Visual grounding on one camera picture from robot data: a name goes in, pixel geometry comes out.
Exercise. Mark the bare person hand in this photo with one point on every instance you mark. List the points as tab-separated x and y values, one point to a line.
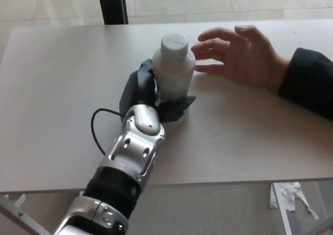
249	60

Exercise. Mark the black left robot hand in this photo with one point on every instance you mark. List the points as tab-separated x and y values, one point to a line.
139	89

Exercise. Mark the white plastic bottle white cap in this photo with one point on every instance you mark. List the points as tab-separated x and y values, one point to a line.
173	71

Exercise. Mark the person forearm dark sleeve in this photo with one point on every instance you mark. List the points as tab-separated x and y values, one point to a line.
312	84

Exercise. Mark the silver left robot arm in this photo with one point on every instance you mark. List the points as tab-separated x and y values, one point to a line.
130	151

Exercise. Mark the white metal table leg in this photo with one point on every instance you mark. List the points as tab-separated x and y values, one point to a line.
82	193

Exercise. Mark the crumpled white paper strip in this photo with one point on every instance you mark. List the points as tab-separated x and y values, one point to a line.
286	193

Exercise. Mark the white table leg grey panel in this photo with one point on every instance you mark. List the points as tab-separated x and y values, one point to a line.
290	223

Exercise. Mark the black vertical post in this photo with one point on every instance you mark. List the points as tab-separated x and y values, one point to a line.
112	3

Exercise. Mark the white metal bracket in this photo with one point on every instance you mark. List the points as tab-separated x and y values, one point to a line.
19	201

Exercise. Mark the grey diagonal frame bar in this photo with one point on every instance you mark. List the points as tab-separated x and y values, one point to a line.
24	222

